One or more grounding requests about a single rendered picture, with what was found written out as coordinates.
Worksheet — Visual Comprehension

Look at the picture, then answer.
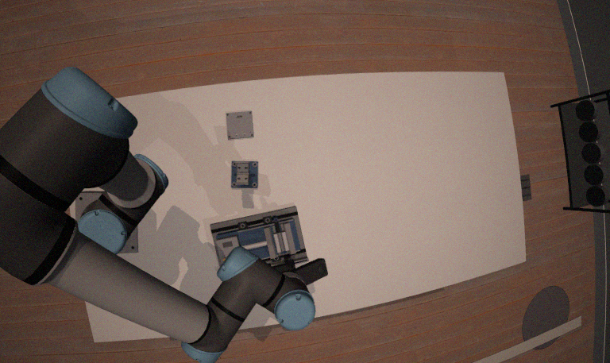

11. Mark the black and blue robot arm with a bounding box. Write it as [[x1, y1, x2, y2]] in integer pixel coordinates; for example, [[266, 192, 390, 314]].
[[0, 67, 328, 363]]

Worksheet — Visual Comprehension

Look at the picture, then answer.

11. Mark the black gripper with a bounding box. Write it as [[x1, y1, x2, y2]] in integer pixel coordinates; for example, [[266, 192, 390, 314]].
[[269, 253, 295, 273]]

